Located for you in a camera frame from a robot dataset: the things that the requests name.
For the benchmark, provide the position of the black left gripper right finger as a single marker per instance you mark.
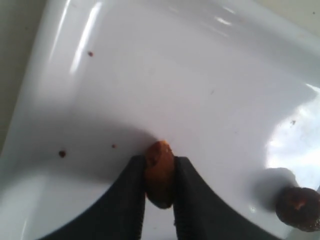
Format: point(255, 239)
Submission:
point(200, 214)

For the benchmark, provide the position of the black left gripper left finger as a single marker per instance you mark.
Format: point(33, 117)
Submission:
point(117, 215)

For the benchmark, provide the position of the red meatball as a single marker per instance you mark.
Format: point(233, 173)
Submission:
point(159, 174)
point(299, 207)

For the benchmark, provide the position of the white plastic tray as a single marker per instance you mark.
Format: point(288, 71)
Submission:
point(227, 83)

